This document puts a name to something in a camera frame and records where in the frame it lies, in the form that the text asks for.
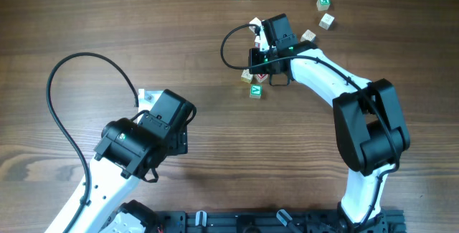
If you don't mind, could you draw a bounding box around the red M wooden block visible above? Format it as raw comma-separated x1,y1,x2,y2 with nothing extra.
254,74,269,83

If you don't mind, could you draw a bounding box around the green V wooden block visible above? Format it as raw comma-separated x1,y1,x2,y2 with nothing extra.
250,85,262,99

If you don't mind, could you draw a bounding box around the carrot picture wooden block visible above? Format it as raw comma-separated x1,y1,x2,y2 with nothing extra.
249,17,262,34

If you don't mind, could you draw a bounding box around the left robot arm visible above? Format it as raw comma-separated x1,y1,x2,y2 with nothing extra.
47,90,197,232

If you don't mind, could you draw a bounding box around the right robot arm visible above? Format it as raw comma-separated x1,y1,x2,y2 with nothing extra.
248,14,410,232

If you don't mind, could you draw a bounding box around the plain wooden block lower right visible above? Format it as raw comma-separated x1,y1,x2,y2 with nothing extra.
301,29,316,42

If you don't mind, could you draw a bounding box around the plain wooden block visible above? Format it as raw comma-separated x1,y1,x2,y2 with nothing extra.
319,13,335,30
301,29,316,42

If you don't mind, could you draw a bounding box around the green E wooden block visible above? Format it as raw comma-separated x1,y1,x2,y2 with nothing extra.
316,0,331,11

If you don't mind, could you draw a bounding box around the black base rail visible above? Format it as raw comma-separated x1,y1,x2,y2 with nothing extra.
153,209,407,233

